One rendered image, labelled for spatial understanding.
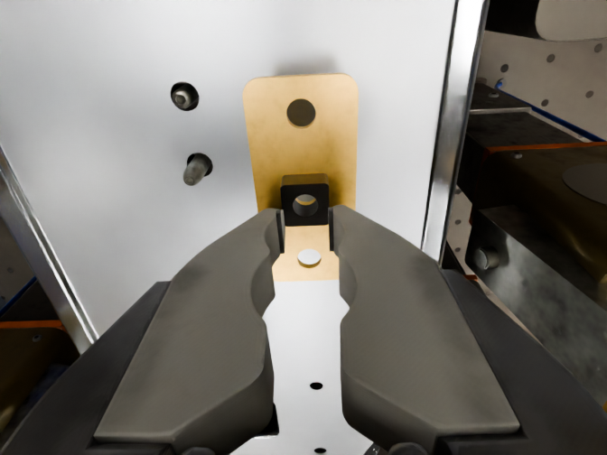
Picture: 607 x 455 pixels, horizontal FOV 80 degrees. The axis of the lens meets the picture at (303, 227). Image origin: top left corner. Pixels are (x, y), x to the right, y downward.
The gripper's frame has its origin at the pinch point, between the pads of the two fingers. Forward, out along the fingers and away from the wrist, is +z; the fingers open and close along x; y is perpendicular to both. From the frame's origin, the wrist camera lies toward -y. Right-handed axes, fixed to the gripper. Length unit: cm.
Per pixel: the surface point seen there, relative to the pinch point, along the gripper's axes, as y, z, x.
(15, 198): 0.9, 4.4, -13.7
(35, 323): 14.5, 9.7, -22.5
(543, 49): 0.0, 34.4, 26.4
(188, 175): -0.4, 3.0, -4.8
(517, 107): 2.9, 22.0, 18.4
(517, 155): 2.5, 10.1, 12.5
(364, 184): 1.2, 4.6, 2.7
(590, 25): -4.6, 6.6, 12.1
